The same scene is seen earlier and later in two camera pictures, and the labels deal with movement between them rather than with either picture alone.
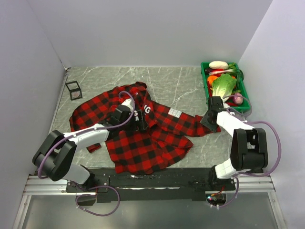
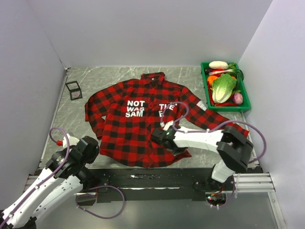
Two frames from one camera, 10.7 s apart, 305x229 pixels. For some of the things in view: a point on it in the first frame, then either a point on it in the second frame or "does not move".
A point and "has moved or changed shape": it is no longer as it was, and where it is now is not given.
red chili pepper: [231, 104] does not move
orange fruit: [211, 78] does not move
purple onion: [238, 99] does not move
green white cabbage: [223, 86] does not move
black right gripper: [204, 121] -> [175, 151]
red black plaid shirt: [133, 150] has moved or changed shape
